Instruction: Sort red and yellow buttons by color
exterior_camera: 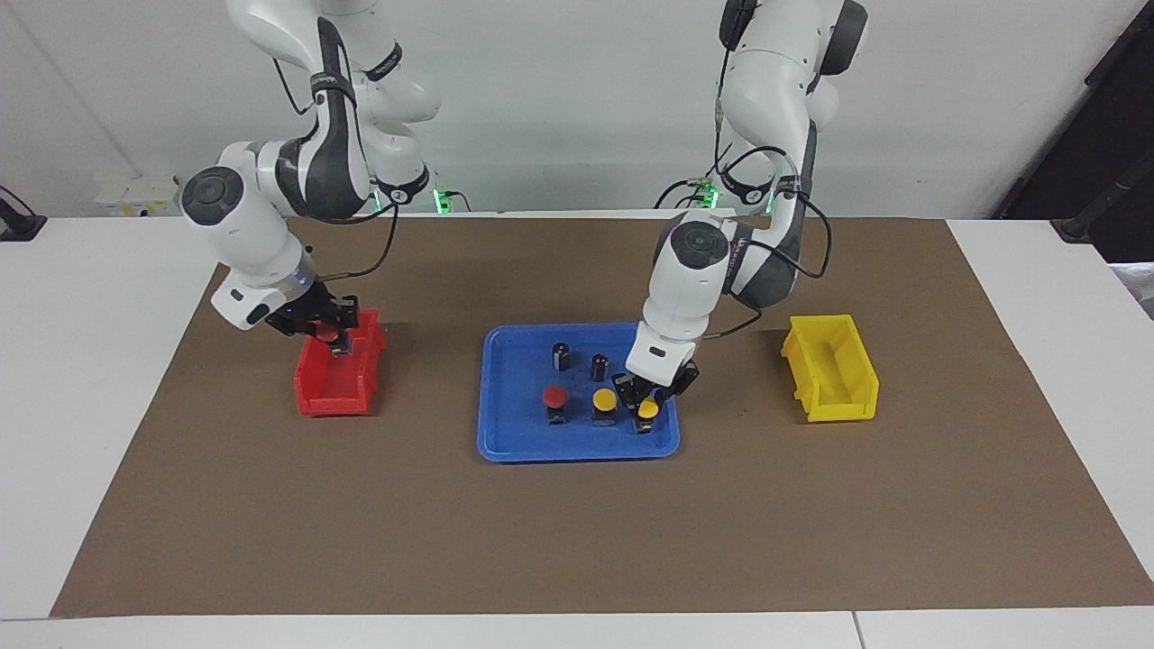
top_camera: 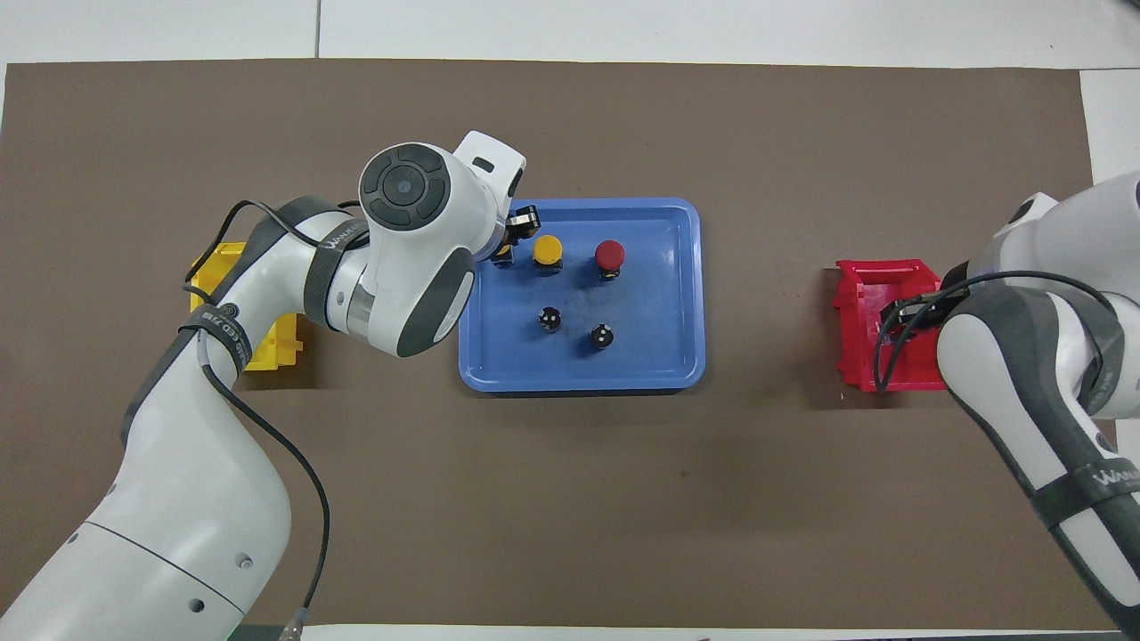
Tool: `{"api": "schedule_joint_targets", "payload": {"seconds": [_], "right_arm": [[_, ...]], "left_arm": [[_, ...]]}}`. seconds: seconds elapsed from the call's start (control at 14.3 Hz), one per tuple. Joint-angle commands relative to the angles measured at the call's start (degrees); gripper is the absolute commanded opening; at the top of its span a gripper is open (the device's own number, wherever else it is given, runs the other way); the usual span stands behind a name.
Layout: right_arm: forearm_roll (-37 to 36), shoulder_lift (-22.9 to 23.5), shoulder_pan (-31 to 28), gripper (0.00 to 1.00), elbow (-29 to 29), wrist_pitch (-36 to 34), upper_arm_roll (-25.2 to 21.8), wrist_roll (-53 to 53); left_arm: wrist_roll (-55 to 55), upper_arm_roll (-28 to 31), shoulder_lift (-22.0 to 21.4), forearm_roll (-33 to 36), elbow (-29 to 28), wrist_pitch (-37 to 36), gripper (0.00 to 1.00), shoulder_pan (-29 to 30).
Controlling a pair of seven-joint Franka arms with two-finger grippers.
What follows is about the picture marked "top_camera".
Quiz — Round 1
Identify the yellow plastic bin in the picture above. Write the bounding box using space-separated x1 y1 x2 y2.
185 240 305 373

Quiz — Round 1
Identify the red plastic bin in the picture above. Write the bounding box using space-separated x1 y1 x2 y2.
833 258 952 393

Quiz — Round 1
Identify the brown paper mat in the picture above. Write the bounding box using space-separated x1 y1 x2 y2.
0 58 1134 631

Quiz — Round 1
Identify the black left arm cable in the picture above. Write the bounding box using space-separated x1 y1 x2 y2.
183 200 362 637

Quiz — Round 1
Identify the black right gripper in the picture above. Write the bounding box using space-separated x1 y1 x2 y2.
880 287 967 332

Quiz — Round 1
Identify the blue plastic tray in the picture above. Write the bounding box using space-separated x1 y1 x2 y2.
458 197 706 394

